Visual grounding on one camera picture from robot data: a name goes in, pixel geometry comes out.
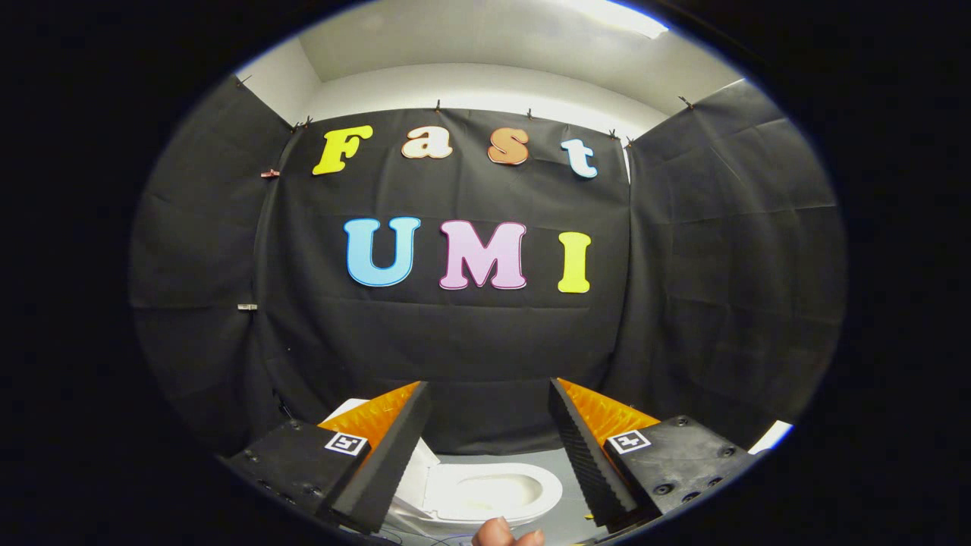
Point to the white door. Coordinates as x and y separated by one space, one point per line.
772 437

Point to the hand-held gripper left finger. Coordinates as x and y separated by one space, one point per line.
394 455

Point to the white toilet bowl with seat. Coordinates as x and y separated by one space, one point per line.
550 493

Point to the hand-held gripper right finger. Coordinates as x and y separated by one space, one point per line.
584 459

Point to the black backdrop cloth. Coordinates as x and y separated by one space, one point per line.
470 341

